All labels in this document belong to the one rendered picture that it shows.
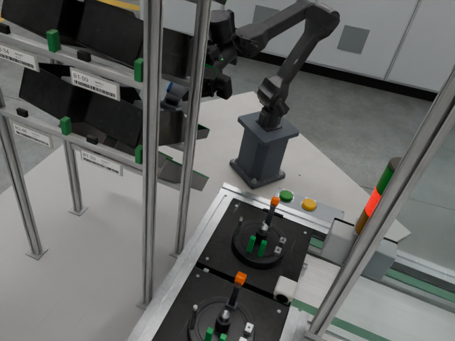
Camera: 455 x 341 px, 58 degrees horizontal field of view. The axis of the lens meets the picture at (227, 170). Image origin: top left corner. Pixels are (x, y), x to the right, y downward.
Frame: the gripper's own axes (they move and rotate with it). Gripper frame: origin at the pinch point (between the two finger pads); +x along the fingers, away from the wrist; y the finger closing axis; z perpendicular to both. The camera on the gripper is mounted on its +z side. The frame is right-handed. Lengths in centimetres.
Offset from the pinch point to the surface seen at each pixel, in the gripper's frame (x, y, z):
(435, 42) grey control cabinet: -284, 4, -163
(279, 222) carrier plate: 0.9, 27.8, -34.5
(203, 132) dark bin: 4.5, 8.3, -6.7
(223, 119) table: -36, -22, -54
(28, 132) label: 33.2, -7.8, 10.2
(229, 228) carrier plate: 11.7, 19.1, -30.7
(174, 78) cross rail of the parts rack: 9.1, 8.1, 13.0
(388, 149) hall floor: -176, 17, -189
